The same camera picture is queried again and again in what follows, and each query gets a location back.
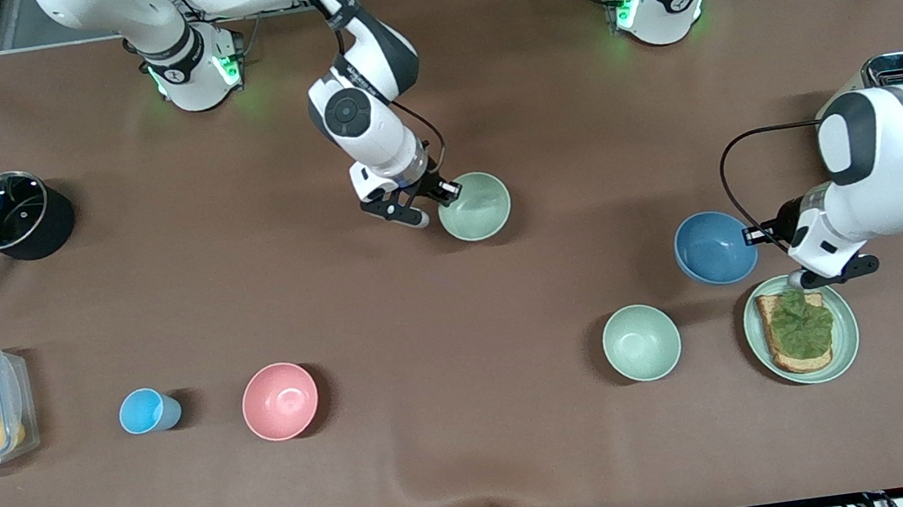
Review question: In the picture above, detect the glass lid with blue knob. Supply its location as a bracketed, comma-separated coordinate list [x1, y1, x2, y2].
[0, 168, 54, 250]

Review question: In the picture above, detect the pale green bowl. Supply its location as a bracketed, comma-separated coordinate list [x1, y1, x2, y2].
[433, 168, 516, 247]
[599, 299, 686, 387]

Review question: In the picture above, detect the brown table cover sheet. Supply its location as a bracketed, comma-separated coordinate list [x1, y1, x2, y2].
[0, 0, 903, 507]

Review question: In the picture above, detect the green lettuce leaf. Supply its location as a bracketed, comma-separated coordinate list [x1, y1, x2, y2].
[765, 284, 839, 363]

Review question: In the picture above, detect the pale green plate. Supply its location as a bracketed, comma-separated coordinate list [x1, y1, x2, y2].
[738, 267, 866, 393]

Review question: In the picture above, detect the blue bowl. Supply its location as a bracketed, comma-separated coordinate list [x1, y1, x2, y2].
[670, 205, 763, 292]

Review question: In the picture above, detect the toasted bread slice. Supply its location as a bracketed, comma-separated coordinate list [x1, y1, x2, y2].
[754, 286, 836, 380]

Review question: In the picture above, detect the light blue cup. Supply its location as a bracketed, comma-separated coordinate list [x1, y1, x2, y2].
[117, 384, 185, 438]

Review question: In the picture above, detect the pink bowl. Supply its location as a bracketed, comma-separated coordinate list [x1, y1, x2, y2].
[237, 358, 324, 446]

